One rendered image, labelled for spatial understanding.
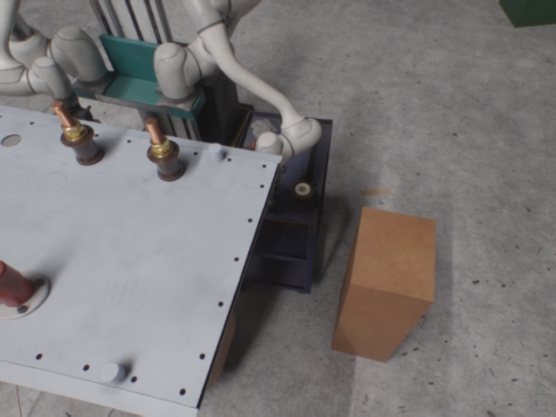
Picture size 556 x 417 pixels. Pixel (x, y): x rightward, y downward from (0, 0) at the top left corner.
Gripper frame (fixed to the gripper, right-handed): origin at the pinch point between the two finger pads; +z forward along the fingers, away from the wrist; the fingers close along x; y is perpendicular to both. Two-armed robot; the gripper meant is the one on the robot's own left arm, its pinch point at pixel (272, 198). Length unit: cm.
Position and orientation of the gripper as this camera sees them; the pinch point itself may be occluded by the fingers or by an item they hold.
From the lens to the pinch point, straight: 173.2
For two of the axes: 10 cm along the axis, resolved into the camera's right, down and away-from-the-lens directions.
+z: 0.1, 5.6, 8.3
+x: 2.0, -8.1, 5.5
